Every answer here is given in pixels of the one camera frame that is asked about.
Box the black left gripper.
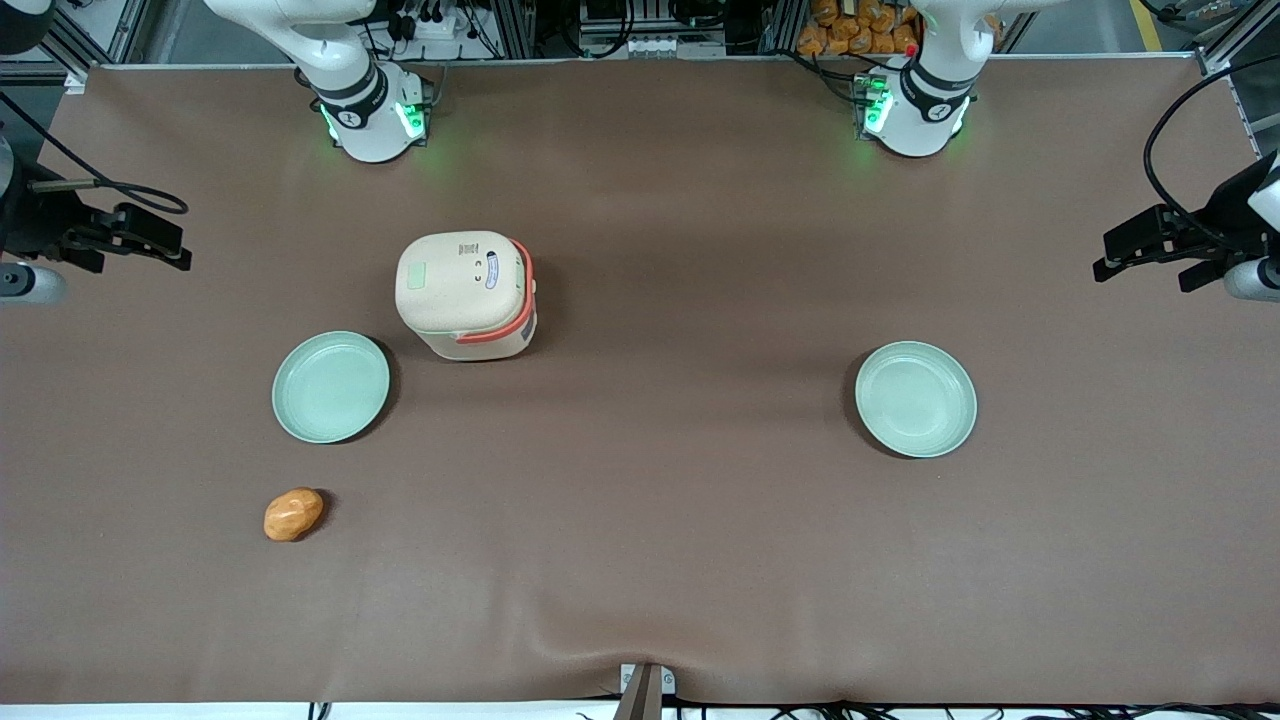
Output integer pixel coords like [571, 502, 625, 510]
[1092, 150, 1280, 294]

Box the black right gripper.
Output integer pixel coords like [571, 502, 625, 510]
[0, 188, 193, 274]

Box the cream rice cooker orange handle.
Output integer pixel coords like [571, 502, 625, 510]
[395, 231, 539, 362]

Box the pale green plate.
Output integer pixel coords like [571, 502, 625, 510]
[272, 331, 391, 445]
[854, 341, 978, 459]

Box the orange-brown bread roll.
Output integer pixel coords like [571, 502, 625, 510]
[263, 487, 325, 543]

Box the white power strip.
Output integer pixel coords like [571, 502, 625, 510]
[392, 3, 473, 43]

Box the bag of orange snacks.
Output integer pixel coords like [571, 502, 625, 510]
[796, 0, 921, 57]

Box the grey electronics box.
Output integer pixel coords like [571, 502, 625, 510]
[578, 0, 727, 59]

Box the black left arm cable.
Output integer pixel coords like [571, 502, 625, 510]
[1143, 50, 1280, 251]

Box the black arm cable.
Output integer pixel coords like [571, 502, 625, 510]
[1143, 50, 1280, 251]
[0, 93, 189, 217]

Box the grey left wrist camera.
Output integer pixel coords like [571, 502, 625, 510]
[1224, 257, 1280, 304]

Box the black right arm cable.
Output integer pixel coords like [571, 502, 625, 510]
[0, 93, 189, 217]

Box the aluminium frame rail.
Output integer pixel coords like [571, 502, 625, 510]
[65, 52, 1201, 73]

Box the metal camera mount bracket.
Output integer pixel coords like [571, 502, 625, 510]
[613, 663, 676, 720]

